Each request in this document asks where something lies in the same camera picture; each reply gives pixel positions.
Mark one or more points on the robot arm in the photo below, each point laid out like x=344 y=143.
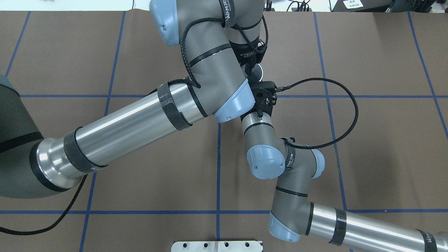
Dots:
x=294 y=214
x=208 y=32

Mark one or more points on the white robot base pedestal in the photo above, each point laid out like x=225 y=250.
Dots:
x=218 y=246

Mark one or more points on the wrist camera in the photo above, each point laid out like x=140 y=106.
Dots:
x=264 y=95

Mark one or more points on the white mug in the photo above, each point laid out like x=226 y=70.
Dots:
x=256 y=74

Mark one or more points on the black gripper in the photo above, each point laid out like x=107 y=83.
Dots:
x=246 y=53

